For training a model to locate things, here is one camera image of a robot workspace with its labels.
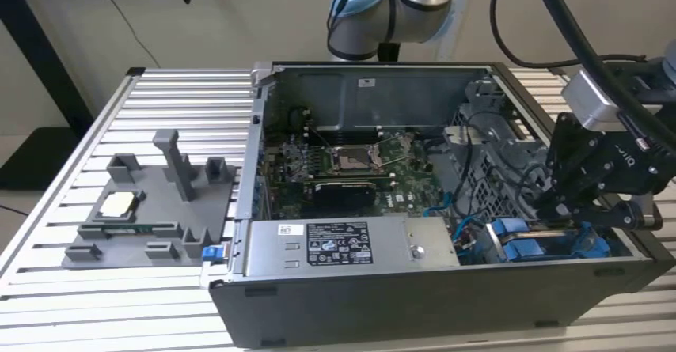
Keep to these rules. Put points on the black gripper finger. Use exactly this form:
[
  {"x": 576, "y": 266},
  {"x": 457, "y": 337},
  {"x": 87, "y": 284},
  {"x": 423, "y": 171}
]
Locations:
[
  {"x": 573, "y": 150},
  {"x": 622, "y": 213}
]

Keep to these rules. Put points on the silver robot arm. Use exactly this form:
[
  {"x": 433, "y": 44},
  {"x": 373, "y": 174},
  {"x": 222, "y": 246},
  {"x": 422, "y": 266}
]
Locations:
[{"x": 369, "y": 23}]

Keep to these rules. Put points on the blue disk carrier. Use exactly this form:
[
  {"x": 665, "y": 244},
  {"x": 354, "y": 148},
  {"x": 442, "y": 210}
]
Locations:
[{"x": 522, "y": 251}]

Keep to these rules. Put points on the metal disk bay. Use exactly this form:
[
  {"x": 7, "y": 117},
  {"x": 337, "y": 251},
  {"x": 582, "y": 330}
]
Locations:
[{"x": 493, "y": 245}]

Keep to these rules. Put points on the grey perforated drive cage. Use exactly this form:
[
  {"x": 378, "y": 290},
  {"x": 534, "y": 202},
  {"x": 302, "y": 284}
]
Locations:
[{"x": 490, "y": 138}]

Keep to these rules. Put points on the black table corner cap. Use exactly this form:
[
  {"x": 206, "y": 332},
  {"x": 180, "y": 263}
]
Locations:
[
  {"x": 556, "y": 71},
  {"x": 136, "y": 71}
]

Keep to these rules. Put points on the green motherboard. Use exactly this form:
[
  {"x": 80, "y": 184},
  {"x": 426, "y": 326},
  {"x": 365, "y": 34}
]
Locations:
[{"x": 406, "y": 194}]

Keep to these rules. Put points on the CPU socket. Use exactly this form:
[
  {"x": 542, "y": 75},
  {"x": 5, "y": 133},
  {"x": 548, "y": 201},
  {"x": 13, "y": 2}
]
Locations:
[{"x": 353, "y": 161}]

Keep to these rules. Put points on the black graphics card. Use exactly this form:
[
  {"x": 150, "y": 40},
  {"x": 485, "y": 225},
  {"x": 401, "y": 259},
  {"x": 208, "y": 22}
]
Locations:
[{"x": 343, "y": 195}]

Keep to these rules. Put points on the black PC case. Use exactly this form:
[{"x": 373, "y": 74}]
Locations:
[{"x": 369, "y": 308}]

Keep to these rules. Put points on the silver power supply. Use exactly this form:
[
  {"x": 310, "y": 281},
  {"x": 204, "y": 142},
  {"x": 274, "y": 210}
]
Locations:
[{"x": 274, "y": 257}]

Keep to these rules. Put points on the blue case latch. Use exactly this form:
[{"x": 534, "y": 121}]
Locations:
[{"x": 211, "y": 254}]

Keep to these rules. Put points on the grey parts rack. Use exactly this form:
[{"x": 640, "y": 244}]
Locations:
[{"x": 158, "y": 217}]

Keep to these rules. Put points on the silver CPU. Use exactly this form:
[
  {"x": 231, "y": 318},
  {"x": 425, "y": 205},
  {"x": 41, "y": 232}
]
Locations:
[{"x": 119, "y": 205}]

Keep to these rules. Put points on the black stand with base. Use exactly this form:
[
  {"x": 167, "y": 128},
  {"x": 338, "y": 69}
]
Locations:
[{"x": 47, "y": 158}]

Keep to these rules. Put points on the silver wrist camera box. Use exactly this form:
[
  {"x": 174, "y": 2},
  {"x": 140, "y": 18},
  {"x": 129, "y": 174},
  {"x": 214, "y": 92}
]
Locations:
[{"x": 588, "y": 99}]

